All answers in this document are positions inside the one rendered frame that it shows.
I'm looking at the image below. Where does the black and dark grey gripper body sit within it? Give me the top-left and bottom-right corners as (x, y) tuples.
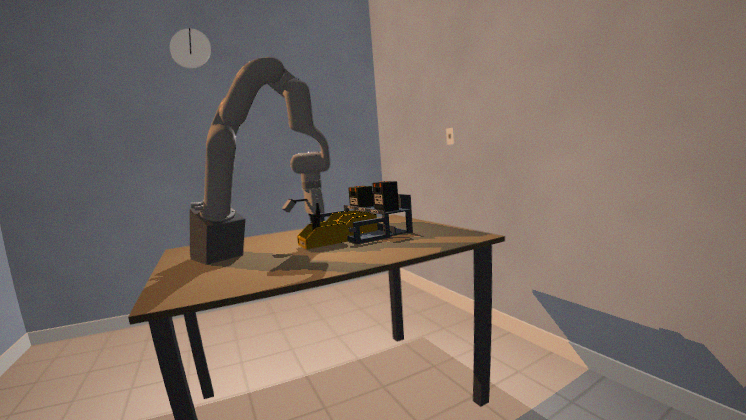
(302, 187), (325, 215)

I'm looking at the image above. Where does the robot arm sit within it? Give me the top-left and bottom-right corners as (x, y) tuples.
(191, 57), (330, 221)

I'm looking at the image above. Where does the grey slanted shelf rack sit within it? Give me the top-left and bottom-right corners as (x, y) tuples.
(320, 194), (413, 244)

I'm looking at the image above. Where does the yellow bin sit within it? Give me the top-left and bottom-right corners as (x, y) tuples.
(298, 220), (348, 250)
(326, 210), (363, 221)
(338, 212), (378, 236)

